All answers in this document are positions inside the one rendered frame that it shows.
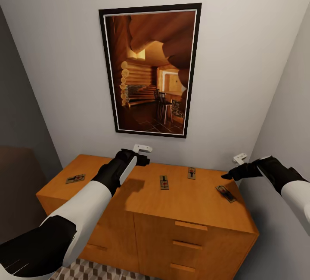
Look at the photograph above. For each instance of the mousetrap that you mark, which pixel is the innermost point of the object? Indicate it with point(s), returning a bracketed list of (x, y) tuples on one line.
[(191, 173), (164, 182), (76, 178), (226, 193)]

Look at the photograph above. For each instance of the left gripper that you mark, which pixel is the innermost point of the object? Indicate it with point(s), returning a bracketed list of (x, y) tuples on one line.
[(142, 160)]

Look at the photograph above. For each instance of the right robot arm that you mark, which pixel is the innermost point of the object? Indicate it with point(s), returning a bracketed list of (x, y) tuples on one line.
[(294, 189)]

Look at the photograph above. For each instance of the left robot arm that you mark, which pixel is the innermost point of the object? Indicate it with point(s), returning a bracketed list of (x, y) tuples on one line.
[(62, 236)]

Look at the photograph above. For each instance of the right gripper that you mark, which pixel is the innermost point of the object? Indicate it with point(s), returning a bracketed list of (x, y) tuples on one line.
[(238, 173)]

